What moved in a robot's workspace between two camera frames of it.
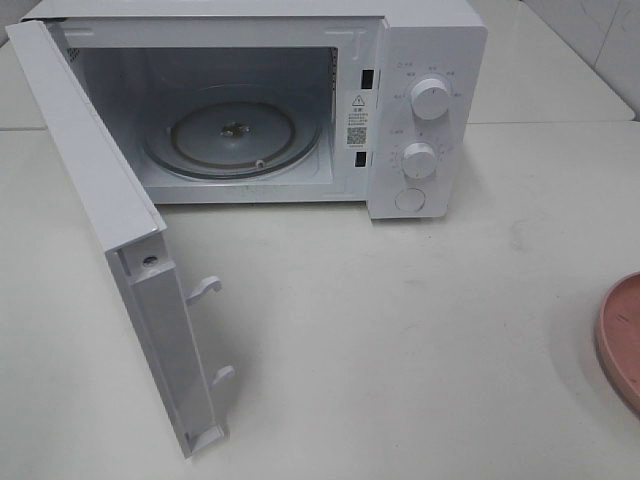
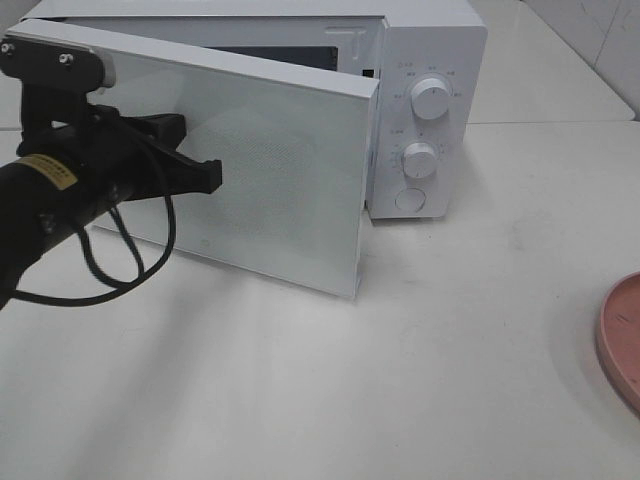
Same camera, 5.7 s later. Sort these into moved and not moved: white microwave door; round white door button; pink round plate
Moved: white microwave door
Not moved: round white door button; pink round plate
